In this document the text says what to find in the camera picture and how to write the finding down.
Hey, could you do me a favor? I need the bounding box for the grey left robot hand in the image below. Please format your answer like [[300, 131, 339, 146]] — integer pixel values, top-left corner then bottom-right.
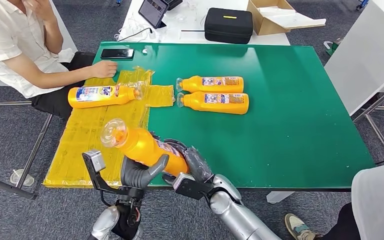
[[120, 153, 170, 191]]

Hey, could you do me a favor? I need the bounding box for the person's left hand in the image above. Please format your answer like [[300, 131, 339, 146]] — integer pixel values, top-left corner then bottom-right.
[[24, 0, 55, 21]]

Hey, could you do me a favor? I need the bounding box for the person's right hand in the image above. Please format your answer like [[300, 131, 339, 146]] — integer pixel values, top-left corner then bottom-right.
[[90, 60, 118, 79]]

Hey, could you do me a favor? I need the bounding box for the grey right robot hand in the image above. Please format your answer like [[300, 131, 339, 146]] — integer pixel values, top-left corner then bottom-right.
[[149, 132, 215, 186]]

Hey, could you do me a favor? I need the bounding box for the orange detergent bottle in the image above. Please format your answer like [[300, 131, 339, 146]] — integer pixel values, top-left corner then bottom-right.
[[99, 118, 190, 177], [67, 84, 145, 110], [176, 91, 250, 116], [175, 75, 245, 94]]

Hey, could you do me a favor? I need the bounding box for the black smartphone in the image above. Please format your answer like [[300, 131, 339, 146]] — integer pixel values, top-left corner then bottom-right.
[[100, 48, 135, 60]]

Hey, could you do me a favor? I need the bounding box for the person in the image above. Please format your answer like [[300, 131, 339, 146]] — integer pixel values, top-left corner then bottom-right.
[[0, 0, 118, 120], [321, 170, 384, 240]]

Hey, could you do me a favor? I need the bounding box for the yellow taped cardboard mat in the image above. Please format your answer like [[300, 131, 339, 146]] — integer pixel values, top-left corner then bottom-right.
[[42, 66, 175, 190]]

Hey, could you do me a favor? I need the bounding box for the black tablet on stand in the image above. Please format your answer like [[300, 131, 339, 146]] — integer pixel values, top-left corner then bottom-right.
[[137, 0, 170, 30]]

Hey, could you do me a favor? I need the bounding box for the white table foot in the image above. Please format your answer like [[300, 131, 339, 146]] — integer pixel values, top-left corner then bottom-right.
[[266, 191, 296, 205]]

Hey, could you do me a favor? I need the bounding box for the black electronic device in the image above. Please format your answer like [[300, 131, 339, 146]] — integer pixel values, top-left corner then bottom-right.
[[162, 0, 184, 11]]

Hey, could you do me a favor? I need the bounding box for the white table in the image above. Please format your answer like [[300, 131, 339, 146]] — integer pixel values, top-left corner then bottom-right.
[[114, 0, 291, 46]]

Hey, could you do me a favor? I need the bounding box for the clear plastic cup lid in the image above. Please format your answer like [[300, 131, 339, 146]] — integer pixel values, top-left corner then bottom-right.
[[9, 168, 35, 187]]

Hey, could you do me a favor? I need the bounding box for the person's shoe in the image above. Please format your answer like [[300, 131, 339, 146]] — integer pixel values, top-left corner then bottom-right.
[[284, 213, 324, 240]]

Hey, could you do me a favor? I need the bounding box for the black zipped carry case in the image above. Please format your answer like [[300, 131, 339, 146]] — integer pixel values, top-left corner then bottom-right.
[[204, 7, 254, 45]]

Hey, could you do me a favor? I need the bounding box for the open cardboard box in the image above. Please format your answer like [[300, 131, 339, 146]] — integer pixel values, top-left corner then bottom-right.
[[246, 0, 327, 36]]

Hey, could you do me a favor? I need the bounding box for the white sheet in box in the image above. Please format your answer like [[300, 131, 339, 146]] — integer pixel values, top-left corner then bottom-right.
[[257, 6, 327, 30]]

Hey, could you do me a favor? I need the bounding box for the green and white floor object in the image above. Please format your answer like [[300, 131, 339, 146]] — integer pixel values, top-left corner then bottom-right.
[[323, 37, 343, 57]]

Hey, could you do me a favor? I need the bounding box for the white desk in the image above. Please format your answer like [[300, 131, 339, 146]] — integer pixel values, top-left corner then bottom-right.
[[323, 0, 384, 117]]

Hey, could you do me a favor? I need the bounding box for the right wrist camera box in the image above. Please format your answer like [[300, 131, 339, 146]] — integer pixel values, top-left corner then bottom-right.
[[172, 172, 214, 201]]

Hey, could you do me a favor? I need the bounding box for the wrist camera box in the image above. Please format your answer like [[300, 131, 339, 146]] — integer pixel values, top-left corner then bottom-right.
[[172, 172, 214, 201], [81, 149, 137, 200]]

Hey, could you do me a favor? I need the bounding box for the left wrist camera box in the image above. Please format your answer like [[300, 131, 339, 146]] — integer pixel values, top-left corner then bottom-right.
[[81, 149, 137, 200]]

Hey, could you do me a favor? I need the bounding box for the black charging cable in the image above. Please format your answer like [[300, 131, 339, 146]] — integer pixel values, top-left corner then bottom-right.
[[117, 27, 153, 43]]

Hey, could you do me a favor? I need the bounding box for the white cable bundle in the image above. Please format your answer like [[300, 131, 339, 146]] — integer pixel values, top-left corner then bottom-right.
[[114, 13, 161, 43]]

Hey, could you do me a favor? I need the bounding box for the metal frame with legs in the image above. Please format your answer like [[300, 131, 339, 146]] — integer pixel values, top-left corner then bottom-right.
[[0, 100, 54, 201]]

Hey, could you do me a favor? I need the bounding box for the metal desk frame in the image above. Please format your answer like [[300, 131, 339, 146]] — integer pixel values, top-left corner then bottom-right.
[[350, 77, 384, 162]]

